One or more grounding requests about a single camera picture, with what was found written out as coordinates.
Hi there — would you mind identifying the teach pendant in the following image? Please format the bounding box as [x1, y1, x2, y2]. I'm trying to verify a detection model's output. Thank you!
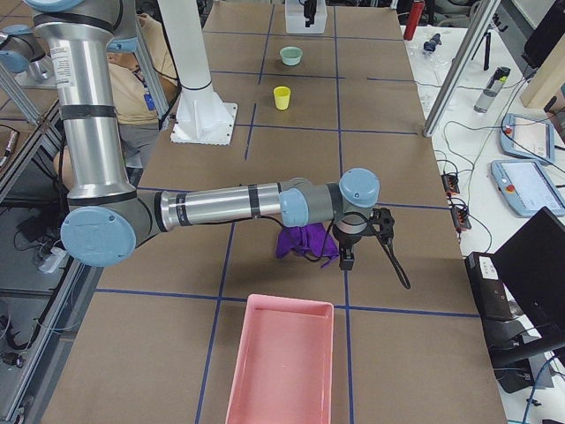
[490, 160, 564, 217]
[500, 113, 555, 164]

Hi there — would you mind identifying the clear bottle black cap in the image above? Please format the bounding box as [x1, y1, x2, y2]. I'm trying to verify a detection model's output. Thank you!
[473, 66, 511, 113]

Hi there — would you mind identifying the person in tan shirt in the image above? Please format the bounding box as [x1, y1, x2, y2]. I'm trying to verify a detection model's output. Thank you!
[52, 12, 182, 186]

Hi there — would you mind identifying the red water bottle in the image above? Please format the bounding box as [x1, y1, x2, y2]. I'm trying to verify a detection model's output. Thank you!
[403, 0, 426, 41]

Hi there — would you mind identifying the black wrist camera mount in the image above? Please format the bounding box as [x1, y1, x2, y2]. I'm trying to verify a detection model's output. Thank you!
[371, 208, 395, 245]

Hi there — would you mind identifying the black monitor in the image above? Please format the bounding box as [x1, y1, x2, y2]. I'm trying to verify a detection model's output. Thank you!
[492, 207, 564, 348]

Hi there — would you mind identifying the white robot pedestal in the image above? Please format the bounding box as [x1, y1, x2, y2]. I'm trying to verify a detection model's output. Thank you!
[158, 0, 237, 146]

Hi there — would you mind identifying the near teach pendant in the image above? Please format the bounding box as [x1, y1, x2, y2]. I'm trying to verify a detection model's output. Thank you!
[490, 160, 564, 217]

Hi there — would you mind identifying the clear plastic storage box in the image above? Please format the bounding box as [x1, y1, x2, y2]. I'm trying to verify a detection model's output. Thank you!
[284, 0, 328, 34]

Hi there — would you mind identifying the aluminium frame post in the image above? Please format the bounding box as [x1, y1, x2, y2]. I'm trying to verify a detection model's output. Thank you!
[423, 0, 501, 138]

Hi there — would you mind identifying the far teach pendant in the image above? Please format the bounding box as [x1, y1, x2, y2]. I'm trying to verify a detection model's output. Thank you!
[500, 113, 555, 164]

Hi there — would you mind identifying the yellow plastic cup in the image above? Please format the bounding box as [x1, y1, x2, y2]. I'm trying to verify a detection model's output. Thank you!
[273, 86, 291, 110]

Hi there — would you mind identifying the mint green bowl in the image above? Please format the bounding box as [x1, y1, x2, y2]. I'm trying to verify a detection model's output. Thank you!
[279, 46, 303, 66]

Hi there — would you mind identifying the purple microfibre cloth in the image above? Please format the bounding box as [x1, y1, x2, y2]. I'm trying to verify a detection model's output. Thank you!
[275, 223, 339, 268]

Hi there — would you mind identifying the pink plastic bin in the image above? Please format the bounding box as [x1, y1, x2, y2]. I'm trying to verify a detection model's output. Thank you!
[225, 294, 334, 423]

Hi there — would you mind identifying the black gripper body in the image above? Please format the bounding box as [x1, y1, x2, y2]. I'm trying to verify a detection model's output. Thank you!
[332, 223, 367, 270]

